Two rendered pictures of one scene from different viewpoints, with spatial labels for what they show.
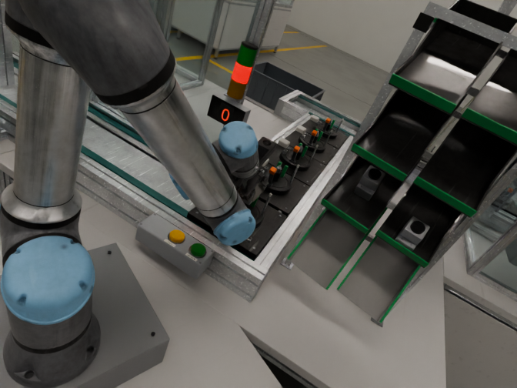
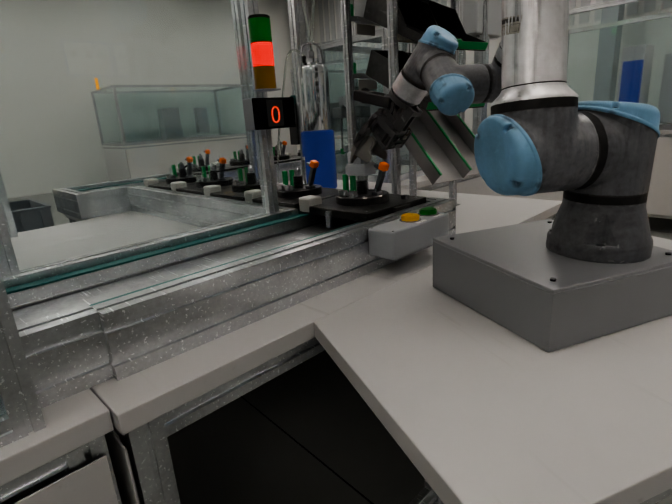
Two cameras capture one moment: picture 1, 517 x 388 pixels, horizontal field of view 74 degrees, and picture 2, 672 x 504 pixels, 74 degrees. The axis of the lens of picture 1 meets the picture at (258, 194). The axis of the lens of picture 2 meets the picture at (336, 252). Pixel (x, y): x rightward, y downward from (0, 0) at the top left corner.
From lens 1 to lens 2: 1.19 m
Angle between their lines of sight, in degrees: 54
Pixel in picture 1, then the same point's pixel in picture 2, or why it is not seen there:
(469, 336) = not seen: hidden behind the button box
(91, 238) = (379, 301)
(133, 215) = (346, 263)
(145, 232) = (403, 234)
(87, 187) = (275, 296)
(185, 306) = not seen: hidden behind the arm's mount
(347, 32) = not seen: outside the picture
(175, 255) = (431, 227)
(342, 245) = (433, 148)
